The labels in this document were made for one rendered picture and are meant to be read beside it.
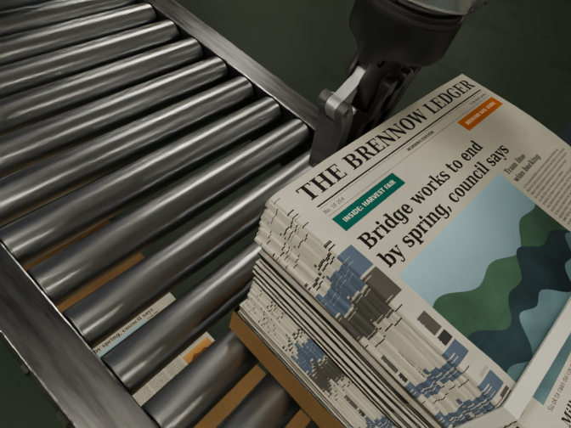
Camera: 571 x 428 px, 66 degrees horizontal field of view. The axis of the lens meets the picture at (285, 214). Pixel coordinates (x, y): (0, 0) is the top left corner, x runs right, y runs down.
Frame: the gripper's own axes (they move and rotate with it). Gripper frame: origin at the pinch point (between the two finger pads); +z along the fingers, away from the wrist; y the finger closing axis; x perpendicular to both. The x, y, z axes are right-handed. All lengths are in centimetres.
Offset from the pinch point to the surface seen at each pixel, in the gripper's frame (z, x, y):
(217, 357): 13.1, -3.0, -16.1
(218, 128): 13.1, 22.2, 7.7
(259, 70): 13.1, 29.3, 24.1
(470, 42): 93, 52, 277
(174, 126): 14.0, 27.0, 3.4
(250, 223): 14.3, 7.3, -0.4
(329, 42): 93, 100, 179
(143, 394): 92, 18, -11
